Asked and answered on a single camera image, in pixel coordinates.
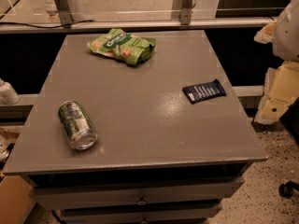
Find grey drawer cabinet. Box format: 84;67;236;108
4;31;266;224

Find grey metal bracket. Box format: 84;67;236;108
54;0;72;28
180;0;193;25

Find black cable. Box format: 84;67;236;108
0;19;96;29

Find green rice chip bag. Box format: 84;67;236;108
87;28;156;66

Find green soda can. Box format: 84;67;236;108
58;101;98;150

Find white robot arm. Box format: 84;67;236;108
272;0;299;62

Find grey metal bracket left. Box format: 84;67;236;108
54;0;72;28

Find black caster wheel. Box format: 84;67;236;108
278;181;299;199

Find grey metal bracket right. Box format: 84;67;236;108
180;0;193;25

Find white pipe left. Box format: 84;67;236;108
0;78;20;105

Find dark blue snack packet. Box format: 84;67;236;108
182;79;226;104

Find cardboard box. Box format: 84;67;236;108
0;176;35;224

